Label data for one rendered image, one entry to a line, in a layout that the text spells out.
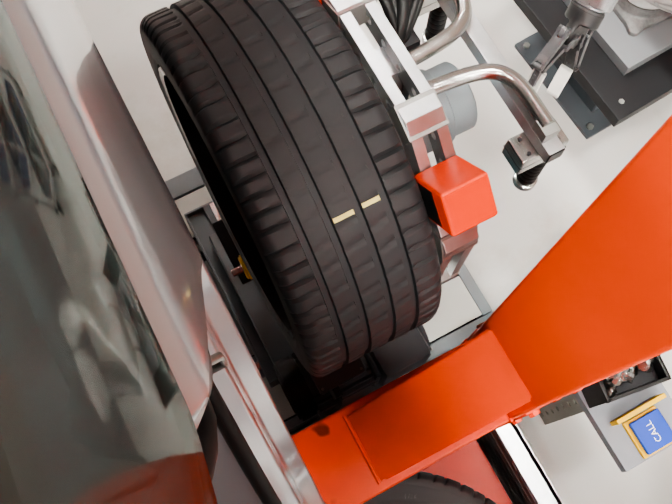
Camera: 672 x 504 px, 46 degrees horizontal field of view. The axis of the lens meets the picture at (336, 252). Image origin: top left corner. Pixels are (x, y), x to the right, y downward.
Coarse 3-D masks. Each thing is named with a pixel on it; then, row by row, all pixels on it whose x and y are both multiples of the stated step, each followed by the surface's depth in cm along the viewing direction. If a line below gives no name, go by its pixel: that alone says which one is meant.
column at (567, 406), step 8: (560, 400) 187; (568, 400) 182; (576, 400) 177; (544, 408) 201; (552, 408) 195; (560, 408) 189; (568, 408) 184; (576, 408) 179; (544, 416) 204; (552, 416) 198; (560, 416) 192; (568, 416) 187
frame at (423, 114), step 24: (336, 0) 114; (360, 0) 114; (336, 24) 115; (360, 24) 116; (384, 24) 113; (360, 48) 112; (384, 48) 115; (384, 72) 111; (408, 72) 111; (384, 96) 111; (432, 96) 110; (408, 120) 108; (432, 120) 110; (408, 144) 111; (432, 144) 115; (456, 240) 119; (456, 264) 132
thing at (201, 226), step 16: (208, 208) 206; (192, 224) 206; (208, 224) 206; (208, 240) 205; (208, 256) 204; (224, 272) 203; (224, 288) 201; (240, 304) 200; (240, 320) 199; (256, 336) 198; (256, 352) 196; (272, 368) 195; (272, 384) 195
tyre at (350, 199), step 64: (192, 0) 117; (256, 0) 111; (192, 64) 105; (256, 64) 104; (320, 64) 105; (256, 128) 102; (320, 128) 103; (384, 128) 104; (256, 192) 101; (320, 192) 103; (384, 192) 106; (320, 256) 105; (384, 256) 109; (320, 320) 110; (384, 320) 117
